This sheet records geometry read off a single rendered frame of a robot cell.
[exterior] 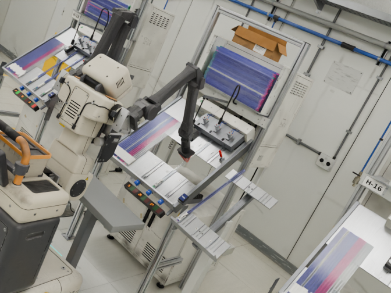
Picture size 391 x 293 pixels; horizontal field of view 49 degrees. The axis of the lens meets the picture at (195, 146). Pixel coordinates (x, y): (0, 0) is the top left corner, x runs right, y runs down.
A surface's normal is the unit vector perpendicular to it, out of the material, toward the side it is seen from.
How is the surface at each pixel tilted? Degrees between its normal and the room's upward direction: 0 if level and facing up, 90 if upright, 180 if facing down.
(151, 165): 43
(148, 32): 90
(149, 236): 90
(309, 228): 90
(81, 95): 82
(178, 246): 90
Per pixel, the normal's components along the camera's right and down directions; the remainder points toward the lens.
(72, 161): -0.43, -0.12
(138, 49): 0.71, 0.48
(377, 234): -0.11, -0.66
